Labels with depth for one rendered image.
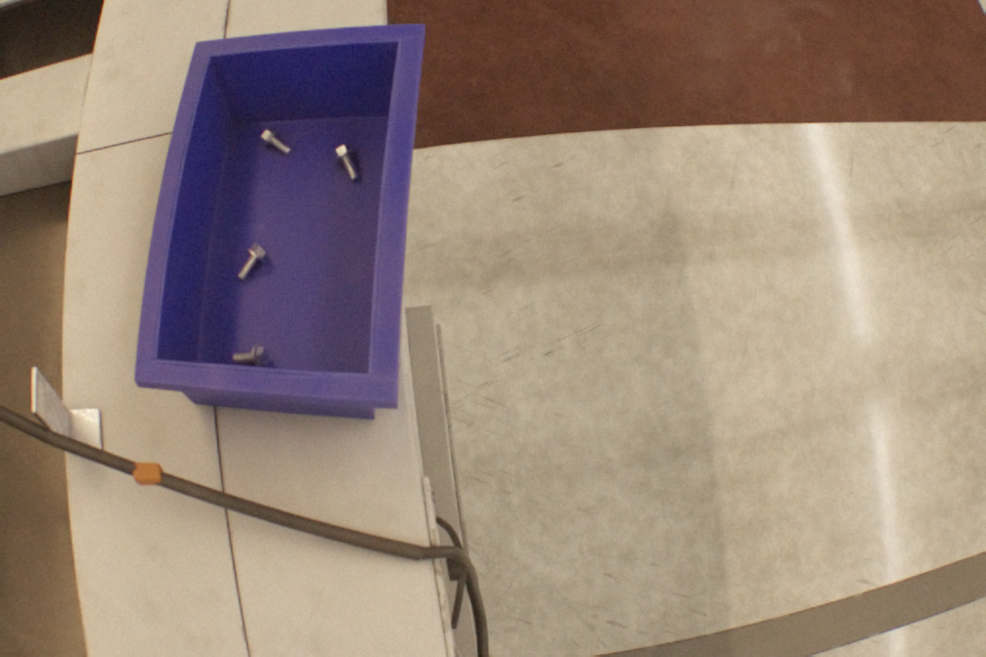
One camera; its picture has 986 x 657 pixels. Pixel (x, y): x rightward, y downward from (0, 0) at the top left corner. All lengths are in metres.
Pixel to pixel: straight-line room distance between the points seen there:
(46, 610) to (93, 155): 0.34
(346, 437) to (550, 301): 0.98
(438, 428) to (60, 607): 0.53
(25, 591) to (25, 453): 0.11
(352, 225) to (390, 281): 0.11
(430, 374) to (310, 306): 0.44
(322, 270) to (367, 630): 0.23
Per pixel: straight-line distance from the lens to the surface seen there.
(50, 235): 0.92
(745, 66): 1.91
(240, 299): 0.76
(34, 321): 0.89
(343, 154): 0.78
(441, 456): 1.15
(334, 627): 0.69
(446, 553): 0.69
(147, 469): 0.70
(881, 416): 1.69
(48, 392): 0.72
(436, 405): 1.17
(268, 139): 0.80
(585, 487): 1.59
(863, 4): 2.09
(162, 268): 0.70
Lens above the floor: 1.51
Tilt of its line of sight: 64 degrees down
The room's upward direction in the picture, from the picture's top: 1 degrees counter-clockwise
